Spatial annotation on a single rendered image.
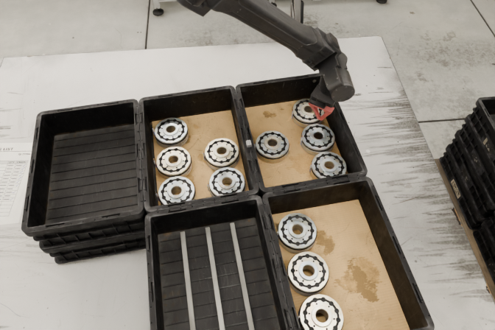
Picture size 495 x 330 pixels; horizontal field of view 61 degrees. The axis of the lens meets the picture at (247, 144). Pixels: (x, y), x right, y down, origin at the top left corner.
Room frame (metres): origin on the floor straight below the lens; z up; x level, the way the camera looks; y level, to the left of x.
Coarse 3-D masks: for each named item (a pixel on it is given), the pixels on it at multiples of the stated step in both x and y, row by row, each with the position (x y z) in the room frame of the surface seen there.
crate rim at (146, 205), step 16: (160, 96) 0.88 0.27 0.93; (176, 96) 0.88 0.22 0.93; (240, 112) 0.81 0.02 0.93; (144, 128) 0.75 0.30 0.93; (240, 128) 0.75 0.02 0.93; (144, 144) 0.69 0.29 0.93; (144, 160) 0.64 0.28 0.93; (144, 176) 0.59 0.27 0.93; (144, 192) 0.54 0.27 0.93; (240, 192) 0.54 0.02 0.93; (256, 192) 0.54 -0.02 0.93; (144, 208) 0.49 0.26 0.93; (160, 208) 0.49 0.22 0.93
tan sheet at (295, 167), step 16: (256, 112) 0.90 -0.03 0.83; (272, 112) 0.90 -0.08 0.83; (288, 112) 0.90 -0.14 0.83; (256, 128) 0.83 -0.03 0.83; (272, 128) 0.83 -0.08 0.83; (288, 128) 0.83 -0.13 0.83; (336, 144) 0.77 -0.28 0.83; (288, 160) 0.71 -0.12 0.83; (304, 160) 0.71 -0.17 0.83; (272, 176) 0.65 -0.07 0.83; (288, 176) 0.65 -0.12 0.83; (304, 176) 0.65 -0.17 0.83
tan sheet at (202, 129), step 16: (224, 112) 0.90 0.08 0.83; (192, 128) 0.83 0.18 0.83; (208, 128) 0.83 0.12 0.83; (224, 128) 0.83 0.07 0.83; (192, 144) 0.77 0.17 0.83; (192, 160) 0.71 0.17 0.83; (240, 160) 0.71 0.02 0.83; (160, 176) 0.65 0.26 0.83; (192, 176) 0.65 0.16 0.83; (208, 176) 0.65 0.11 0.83; (208, 192) 0.60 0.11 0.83
